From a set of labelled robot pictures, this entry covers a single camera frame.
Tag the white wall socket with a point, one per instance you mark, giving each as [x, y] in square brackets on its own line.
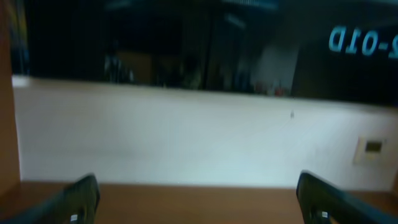
[369, 151]

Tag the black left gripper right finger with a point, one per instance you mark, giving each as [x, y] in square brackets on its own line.
[321, 202]

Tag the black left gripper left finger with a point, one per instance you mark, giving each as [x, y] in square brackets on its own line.
[76, 203]

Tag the dark glass window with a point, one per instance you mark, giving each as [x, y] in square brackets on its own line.
[334, 50]

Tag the brown wooden side panel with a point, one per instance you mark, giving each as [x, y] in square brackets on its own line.
[10, 171]

